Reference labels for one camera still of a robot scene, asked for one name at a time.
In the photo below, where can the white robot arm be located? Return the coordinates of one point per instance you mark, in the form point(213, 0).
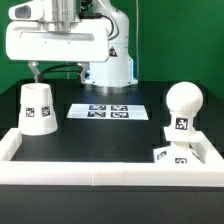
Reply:
point(114, 75)

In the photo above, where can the white lamp base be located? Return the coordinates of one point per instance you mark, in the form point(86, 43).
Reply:
point(178, 152)

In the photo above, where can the white lamp bulb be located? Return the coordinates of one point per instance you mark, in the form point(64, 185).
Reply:
point(183, 100)

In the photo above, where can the white U-shaped fence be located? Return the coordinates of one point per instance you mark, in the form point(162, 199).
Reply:
point(208, 174)

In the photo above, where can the white marker sheet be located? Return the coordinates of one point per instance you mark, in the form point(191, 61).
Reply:
point(107, 111)

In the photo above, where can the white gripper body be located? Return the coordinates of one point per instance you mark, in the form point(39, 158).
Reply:
point(87, 41)

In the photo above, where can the white lamp shade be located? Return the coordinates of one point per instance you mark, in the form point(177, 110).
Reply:
point(37, 115)

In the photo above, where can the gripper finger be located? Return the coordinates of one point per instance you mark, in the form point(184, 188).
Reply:
point(85, 67)
point(33, 65)

